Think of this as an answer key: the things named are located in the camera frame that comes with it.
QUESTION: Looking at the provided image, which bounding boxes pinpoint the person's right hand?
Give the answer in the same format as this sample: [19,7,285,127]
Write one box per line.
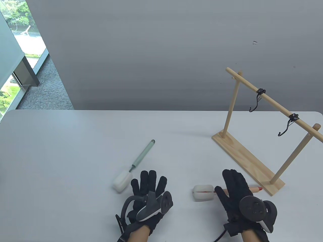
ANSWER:
[214,169,264,236]

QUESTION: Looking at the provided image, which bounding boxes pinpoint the person's left hand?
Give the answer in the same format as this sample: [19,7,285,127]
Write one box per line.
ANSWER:
[125,170,167,236]

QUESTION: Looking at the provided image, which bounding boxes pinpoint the green handle cup brush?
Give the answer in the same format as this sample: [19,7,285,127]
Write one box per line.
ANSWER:
[112,139,155,193]

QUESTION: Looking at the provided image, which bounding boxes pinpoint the pink handle cup brush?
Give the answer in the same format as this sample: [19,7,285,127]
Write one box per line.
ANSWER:
[193,185,263,203]

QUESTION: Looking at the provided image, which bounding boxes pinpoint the black metal s-hook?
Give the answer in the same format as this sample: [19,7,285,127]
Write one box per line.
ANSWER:
[278,113,300,137]
[249,88,266,113]

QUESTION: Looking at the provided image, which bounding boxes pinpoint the person's right forearm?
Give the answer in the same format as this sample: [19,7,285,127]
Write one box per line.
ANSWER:
[240,227,260,242]

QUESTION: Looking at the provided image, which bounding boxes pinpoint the person's left forearm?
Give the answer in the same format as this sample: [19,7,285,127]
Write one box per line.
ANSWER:
[126,225,150,242]

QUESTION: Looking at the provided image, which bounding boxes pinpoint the grey left hand controller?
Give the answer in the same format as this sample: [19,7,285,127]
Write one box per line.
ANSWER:
[122,191,174,223]

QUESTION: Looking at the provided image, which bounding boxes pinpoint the grey hand controller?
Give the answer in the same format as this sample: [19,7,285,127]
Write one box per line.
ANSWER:
[122,191,174,223]
[239,196,277,233]

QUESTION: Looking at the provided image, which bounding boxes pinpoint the grey right hand controller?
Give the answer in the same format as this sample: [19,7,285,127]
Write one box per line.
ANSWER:
[239,196,277,233]

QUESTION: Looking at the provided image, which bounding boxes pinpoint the wooden hanging rack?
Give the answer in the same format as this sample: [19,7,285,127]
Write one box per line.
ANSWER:
[211,67,323,196]

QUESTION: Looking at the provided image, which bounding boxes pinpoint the glass window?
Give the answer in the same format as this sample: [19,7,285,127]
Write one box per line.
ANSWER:
[0,0,49,121]

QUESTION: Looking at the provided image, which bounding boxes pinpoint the black right glove cable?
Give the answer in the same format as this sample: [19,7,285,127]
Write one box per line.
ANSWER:
[213,228,227,242]

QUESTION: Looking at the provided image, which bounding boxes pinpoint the black glove cable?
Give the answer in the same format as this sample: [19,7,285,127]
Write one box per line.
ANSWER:
[115,214,127,242]
[213,228,227,242]

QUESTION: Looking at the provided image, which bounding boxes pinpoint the black left glove cable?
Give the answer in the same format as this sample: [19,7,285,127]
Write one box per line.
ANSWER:
[115,214,127,242]

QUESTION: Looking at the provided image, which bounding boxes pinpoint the grey window frame post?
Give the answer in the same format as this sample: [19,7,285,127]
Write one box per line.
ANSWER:
[13,56,40,87]

